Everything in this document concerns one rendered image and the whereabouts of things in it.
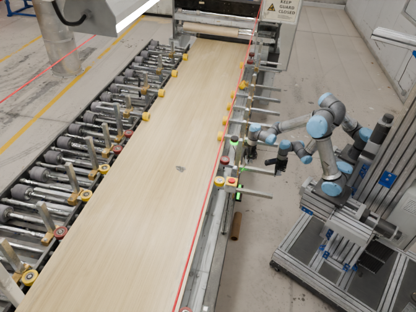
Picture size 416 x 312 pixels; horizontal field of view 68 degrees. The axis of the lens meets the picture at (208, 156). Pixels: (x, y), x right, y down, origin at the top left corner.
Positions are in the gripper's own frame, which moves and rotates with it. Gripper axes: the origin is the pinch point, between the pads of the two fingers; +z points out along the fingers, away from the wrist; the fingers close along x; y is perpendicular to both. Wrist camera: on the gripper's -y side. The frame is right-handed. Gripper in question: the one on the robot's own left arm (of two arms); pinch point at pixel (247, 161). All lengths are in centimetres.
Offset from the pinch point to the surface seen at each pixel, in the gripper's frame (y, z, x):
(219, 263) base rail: 62, 33, -30
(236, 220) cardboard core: -17, 93, 7
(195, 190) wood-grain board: 14.2, 12.0, -40.9
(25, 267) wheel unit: 60, 18, -145
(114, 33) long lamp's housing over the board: 96, -127, -74
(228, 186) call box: 41, -18, -25
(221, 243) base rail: 47, 33, -26
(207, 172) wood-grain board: -3.6, 11.7, -30.0
